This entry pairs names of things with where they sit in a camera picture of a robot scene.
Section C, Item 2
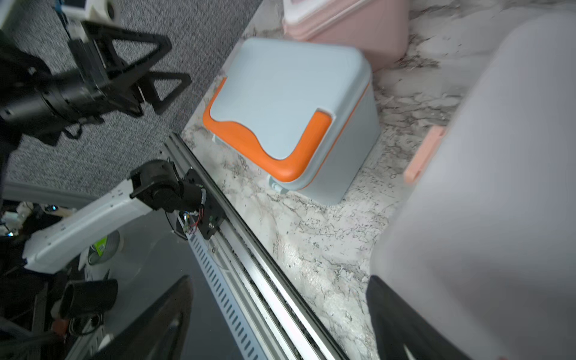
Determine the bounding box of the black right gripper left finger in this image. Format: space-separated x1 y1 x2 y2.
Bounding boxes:
92 275 194 360

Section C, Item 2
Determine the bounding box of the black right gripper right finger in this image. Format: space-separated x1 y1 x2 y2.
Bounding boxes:
366 275 468 359

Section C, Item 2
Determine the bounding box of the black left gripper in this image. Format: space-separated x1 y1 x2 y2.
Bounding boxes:
68 21 191 118

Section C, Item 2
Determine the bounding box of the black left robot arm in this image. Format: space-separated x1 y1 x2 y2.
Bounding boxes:
1 21 226 274

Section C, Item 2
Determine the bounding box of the blue orange first aid box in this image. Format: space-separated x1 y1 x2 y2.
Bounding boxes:
202 37 380 206

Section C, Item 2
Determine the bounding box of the pink first aid box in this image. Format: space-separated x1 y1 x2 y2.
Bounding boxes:
283 0 410 71

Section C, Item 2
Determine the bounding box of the aluminium front rail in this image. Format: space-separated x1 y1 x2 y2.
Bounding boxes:
164 134 345 359

